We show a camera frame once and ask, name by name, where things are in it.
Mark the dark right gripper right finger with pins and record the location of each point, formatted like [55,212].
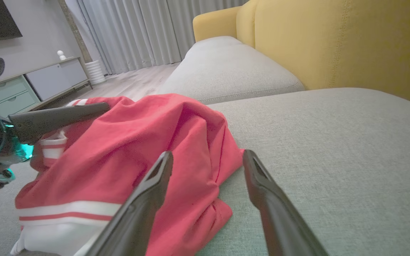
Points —
[279,220]

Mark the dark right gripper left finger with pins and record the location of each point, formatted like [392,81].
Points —
[141,213]

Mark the red jersey with white trim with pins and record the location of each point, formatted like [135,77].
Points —
[137,142]

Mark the grey media cabinet with drawers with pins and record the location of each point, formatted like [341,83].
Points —
[55,76]

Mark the white ribbed cylinder bin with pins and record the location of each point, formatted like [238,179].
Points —
[95,72]

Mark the small white figurine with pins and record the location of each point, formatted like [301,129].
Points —
[61,55]

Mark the brown wooden pillar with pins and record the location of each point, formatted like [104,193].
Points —
[77,32]

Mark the light grey pleated curtain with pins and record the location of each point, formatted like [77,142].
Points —
[137,32]

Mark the small grey sofa seat cushion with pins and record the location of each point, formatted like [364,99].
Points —
[226,71]

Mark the yellow sofa backrest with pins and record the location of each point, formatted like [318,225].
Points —
[333,42]

